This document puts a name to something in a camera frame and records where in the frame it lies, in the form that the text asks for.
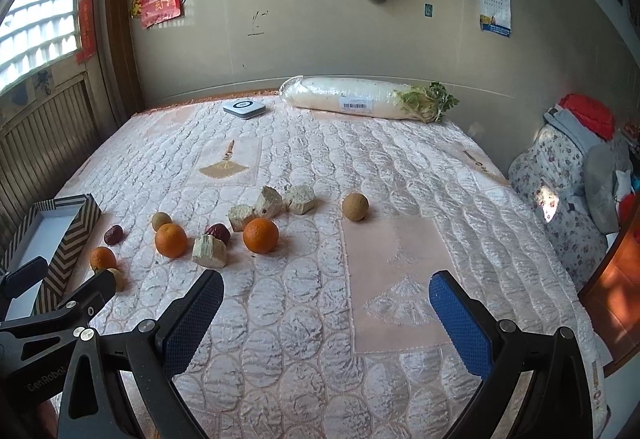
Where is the pale sugarcane chunk left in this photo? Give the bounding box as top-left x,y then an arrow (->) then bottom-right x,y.
227,204 -> 256,232

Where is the wrapped white daikon radish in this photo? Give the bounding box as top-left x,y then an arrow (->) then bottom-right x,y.
279,76 -> 459,124

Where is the red cloth on pile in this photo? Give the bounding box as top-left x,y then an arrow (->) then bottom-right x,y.
559,93 -> 615,141

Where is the brown longan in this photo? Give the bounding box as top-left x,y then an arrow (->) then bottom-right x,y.
151,211 -> 172,232
342,192 -> 369,222
108,268 -> 126,293

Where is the pale sugarcane chunk right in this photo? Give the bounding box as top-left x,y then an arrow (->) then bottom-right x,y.
283,184 -> 316,214

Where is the brown longan by orange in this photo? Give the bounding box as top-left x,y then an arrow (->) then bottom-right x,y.
151,211 -> 172,232

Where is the pale sugarcane chunk middle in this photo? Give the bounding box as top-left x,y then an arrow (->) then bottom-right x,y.
254,186 -> 284,219

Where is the red paper strip window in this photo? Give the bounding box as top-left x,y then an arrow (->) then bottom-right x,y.
76,0 -> 96,63

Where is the floral blanket pile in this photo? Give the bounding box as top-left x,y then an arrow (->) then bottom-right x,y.
508,125 -> 608,289

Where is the pale sugarcane chunk front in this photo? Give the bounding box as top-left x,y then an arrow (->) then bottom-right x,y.
192,234 -> 228,269

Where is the orange middle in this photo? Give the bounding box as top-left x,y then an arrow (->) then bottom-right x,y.
154,223 -> 189,259

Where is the pale sugarcane chunk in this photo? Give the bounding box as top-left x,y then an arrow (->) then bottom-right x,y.
227,204 -> 256,232
254,186 -> 284,219
192,234 -> 228,269
283,184 -> 316,214

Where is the large orange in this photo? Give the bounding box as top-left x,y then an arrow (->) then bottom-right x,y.
243,218 -> 279,254

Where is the white square device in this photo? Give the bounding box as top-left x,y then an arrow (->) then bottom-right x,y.
222,99 -> 266,119

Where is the striped white tray box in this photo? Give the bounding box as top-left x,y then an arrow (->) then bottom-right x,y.
1,194 -> 101,321

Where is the wooden furniture edge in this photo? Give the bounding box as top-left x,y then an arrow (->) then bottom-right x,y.
578,197 -> 640,377

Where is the pink quilted bed cover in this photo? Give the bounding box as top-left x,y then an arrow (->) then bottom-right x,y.
62,98 -> 606,438

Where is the small orange near tray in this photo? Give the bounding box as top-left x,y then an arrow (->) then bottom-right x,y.
89,246 -> 117,272

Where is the dark red date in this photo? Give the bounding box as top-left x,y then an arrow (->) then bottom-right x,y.
103,225 -> 124,246

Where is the red date centre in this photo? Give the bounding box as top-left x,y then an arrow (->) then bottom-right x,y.
205,223 -> 231,245

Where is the grey clothing pile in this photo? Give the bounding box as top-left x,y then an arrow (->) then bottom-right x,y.
544,104 -> 632,234

